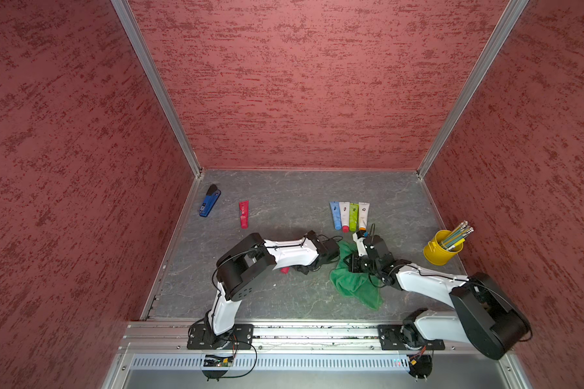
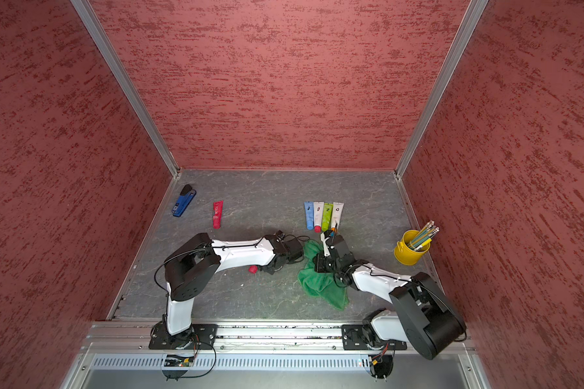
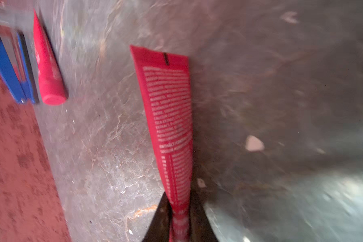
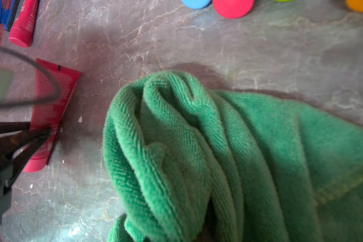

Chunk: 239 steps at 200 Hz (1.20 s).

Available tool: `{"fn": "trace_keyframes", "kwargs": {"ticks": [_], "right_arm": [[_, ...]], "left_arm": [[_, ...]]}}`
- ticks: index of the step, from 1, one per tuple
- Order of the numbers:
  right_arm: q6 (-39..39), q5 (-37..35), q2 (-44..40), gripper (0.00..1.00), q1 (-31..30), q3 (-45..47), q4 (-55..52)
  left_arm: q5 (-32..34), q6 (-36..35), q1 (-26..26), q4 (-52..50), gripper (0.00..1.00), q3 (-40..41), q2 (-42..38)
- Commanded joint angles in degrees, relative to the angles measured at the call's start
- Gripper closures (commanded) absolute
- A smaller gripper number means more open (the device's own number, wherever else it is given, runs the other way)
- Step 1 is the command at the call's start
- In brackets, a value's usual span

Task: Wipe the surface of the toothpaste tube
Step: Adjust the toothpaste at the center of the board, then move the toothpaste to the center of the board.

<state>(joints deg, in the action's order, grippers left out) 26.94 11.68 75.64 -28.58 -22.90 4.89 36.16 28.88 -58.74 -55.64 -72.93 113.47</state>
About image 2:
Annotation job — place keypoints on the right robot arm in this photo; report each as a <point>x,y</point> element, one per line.
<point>420,315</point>

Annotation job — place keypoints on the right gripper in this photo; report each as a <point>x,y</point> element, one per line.
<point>318,262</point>

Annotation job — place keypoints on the green microfiber cloth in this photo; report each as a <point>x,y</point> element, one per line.
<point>321,285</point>

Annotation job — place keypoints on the lime green toothpaste tube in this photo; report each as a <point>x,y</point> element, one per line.
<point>326,216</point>

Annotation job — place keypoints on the yellow cup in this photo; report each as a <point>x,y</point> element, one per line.
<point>404,254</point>

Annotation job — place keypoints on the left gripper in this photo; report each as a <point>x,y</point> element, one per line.
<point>268,271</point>

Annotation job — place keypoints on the left corner aluminium profile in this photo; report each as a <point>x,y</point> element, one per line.
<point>94,27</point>

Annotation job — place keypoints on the white tube orange cap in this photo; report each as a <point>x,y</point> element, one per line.
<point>336,218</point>

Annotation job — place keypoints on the corner aluminium profile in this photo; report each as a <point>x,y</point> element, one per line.
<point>457,48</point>
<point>94,27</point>

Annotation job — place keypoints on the right corner aluminium profile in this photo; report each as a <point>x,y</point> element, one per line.
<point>457,48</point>

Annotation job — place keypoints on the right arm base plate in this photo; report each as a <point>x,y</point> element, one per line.
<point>363,337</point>

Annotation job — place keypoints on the blue stapler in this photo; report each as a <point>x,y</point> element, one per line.
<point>185,197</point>

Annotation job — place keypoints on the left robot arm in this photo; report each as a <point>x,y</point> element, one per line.
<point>189,269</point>

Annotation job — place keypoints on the pencils in cup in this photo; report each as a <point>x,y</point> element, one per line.
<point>424,236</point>

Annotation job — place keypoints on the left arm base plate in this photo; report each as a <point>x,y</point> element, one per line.
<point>195,336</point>

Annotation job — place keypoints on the blue toothpaste tube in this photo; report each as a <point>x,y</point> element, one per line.
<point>309,215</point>

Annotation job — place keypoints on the white tube pink cap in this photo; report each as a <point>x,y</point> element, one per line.
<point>318,216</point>

